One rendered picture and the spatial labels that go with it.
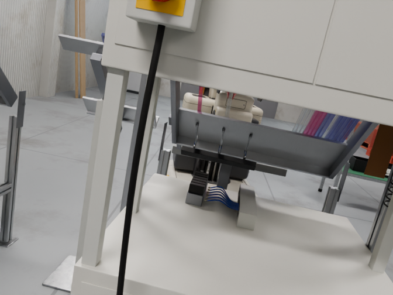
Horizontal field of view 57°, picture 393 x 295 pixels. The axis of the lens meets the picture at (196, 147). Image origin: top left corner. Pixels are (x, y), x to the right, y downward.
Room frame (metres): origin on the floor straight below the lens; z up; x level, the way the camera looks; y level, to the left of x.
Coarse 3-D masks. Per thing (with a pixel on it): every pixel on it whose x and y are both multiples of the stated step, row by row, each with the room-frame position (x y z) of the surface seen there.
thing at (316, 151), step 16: (192, 112) 1.41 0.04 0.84; (192, 128) 1.49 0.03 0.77; (208, 128) 1.47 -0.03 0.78; (224, 128) 1.45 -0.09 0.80; (240, 128) 1.42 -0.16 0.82; (256, 128) 1.40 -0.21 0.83; (272, 128) 1.39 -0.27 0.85; (224, 144) 1.53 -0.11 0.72; (240, 144) 1.50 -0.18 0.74; (256, 144) 1.48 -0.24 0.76; (272, 144) 1.46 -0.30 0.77; (288, 144) 1.43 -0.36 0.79; (304, 144) 1.41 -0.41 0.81; (320, 144) 1.39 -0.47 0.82; (336, 144) 1.37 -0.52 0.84; (304, 160) 1.49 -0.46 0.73; (320, 160) 1.47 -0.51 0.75
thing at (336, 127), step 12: (300, 120) 1.33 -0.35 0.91; (312, 120) 1.32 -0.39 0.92; (324, 120) 1.30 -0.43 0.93; (336, 120) 1.29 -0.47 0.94; (348, 120) 1.28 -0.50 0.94; (300, 132) 1.38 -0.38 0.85; (312, 132) 1.36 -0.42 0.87; (324, 132) 1.35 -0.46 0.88; (336, 132) 1.34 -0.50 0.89; (348, 132) 1.32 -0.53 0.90
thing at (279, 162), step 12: (180, 144) 1.53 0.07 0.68; (192, 144) 1.53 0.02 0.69; (204, 144) 1.53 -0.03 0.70; (216, 144) 1.54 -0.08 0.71; (240, 156) 1.50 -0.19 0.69; (252, 156) 1.51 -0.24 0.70; (264, 156) 1.51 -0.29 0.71; (288, 168) 1.49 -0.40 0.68; (300, 168) 1.49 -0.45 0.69; (312, 168) 1.49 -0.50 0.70; (324, 168) 1.50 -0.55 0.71
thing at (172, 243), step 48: (144, 192) 1.05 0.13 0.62; (144, 240) 0.76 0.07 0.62; (192, 240) 0.81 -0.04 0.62; (240, 240) 0.86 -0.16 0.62; (288, 240) 0.92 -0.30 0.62; (336, 240) 0.98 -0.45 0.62; (144, 288) 0.60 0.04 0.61; (192, 288) 0.62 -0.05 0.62; (240, 288) 0.65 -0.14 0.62; (288, 288) 0.68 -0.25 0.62; (336, 288) 0.72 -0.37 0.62; (384, 288) 0.76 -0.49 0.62
